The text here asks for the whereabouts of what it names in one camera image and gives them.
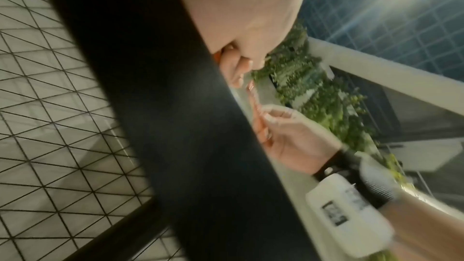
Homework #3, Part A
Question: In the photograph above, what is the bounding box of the person's right hand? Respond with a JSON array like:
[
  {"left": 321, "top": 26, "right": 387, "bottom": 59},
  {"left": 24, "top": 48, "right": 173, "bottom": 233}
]
[{"left": 258, "top": 104, "right": 343, "bottom": 175}]

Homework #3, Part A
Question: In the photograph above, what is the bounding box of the person's left hand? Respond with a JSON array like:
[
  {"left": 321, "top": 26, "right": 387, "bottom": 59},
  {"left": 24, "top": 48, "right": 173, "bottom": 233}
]
[{"left": 161, "top": 0, "right": 314, "bottom": 89}]

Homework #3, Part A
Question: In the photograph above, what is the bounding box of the black table base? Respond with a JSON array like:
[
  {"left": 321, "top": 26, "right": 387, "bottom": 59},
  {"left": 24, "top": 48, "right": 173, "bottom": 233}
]
[{"left": 30, "top": 0, "right": 320, "bottom": 261}]

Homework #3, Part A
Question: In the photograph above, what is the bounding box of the gridded glass facade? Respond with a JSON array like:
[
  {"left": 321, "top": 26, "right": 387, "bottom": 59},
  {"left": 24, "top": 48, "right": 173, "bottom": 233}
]
[{"left": 300, "top": 0, "right": 464, "bottom": 79}]

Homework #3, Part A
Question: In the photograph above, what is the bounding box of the green leafy plant wall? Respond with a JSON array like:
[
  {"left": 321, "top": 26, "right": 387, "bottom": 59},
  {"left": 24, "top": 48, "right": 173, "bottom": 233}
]
[{"left": 252, "top": 23, "right": 414, "bottom": 186}]

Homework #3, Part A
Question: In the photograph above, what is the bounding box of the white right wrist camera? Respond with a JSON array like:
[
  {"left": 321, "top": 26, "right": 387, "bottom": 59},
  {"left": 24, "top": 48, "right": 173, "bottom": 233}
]
[{"left": 304, "top": 174, "right": 396, "bottom": 259}]

